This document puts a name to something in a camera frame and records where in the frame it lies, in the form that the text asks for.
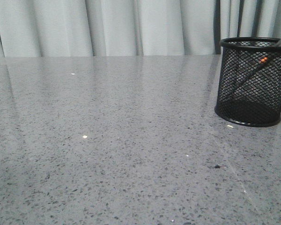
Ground black mesh pen bucket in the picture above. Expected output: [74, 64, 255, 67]
[214, 37, 281, 127]

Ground orange grey handled scissors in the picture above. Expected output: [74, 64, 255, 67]
[229, 38, 281, 95]

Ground pale grey curtain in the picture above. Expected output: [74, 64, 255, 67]
[0, 0, 281, 57]

